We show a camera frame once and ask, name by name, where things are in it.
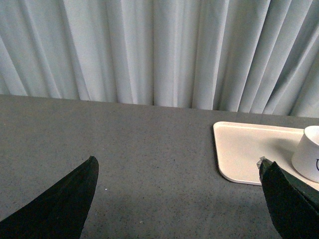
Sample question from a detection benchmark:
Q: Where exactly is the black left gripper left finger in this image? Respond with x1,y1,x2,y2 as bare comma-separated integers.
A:
0,156,99,239

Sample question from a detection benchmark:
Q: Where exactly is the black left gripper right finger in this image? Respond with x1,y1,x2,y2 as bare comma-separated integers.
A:
257,157,319,239

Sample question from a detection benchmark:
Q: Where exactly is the white mug with black handle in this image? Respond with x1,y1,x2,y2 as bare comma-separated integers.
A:
292,125,319,183

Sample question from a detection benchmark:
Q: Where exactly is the beige rectangular plastic tray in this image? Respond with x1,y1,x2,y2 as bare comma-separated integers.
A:
213,121,319,189

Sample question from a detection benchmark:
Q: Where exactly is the white pleated curtain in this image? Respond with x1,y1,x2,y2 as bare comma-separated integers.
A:
0,0,319,118

